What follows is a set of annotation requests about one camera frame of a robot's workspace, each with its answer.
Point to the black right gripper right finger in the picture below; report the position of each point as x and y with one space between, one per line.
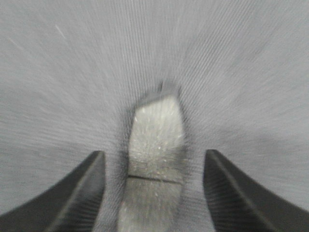
237 203

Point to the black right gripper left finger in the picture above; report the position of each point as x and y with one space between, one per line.
71 205

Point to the grey brake pad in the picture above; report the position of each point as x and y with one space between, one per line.
156 162

